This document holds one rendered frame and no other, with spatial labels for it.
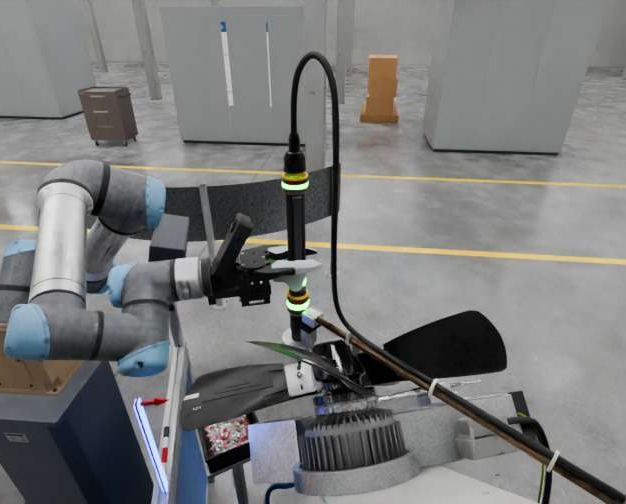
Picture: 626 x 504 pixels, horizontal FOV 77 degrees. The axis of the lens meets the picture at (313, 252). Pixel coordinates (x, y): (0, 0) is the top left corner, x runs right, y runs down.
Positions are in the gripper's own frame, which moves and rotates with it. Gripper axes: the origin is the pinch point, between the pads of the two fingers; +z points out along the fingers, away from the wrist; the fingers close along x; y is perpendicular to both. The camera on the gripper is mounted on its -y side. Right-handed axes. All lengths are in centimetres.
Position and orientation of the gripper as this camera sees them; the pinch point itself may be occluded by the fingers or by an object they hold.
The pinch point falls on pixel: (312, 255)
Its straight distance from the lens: 73.8
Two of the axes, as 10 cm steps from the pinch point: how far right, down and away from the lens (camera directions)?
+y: 0.0, 8.6, 5.0
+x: 2.0, 4.9, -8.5
